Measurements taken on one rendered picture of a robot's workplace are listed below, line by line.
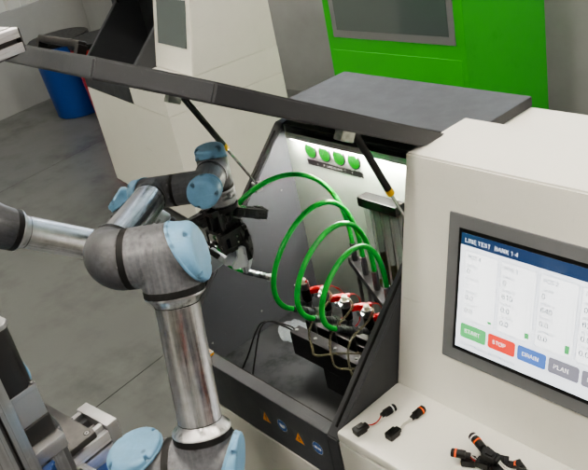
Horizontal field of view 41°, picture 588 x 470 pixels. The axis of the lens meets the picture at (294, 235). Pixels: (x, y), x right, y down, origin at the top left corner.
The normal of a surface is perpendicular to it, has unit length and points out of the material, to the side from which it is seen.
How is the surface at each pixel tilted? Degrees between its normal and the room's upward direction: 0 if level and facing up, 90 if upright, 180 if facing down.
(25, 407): 90
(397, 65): 90
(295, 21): 90
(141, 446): 8
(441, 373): 76
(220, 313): 90
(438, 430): 0
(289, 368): 0
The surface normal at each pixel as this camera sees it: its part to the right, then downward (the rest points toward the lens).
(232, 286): 0.66, 0.24
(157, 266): -0.13, 0.21
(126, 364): -0.19, -0.86
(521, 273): -0.75, 0.22
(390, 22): -0.71, 0.45
